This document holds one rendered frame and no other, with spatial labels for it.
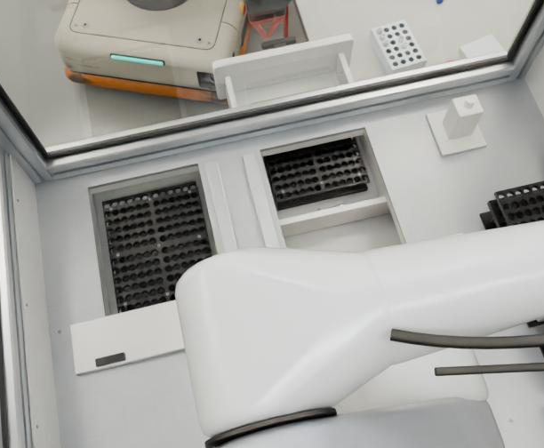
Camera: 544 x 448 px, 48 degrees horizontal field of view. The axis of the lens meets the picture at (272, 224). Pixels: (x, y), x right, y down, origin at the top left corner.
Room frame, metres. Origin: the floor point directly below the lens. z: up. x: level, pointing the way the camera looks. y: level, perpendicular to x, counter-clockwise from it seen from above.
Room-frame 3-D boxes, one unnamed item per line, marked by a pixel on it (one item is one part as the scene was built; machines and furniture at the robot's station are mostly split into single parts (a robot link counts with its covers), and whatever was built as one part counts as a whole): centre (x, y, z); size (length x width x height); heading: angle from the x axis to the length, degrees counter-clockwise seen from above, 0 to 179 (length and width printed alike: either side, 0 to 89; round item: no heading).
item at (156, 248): (0.41, 0.20, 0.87); 0.22 x 0.18 x 0.06; 12
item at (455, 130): (0.59, -0.34, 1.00); 0.09 x 0.08 x 0.10; 12
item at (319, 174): (0.61, -0.08, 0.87); 0.22 x 0.18 x 0.06; 12
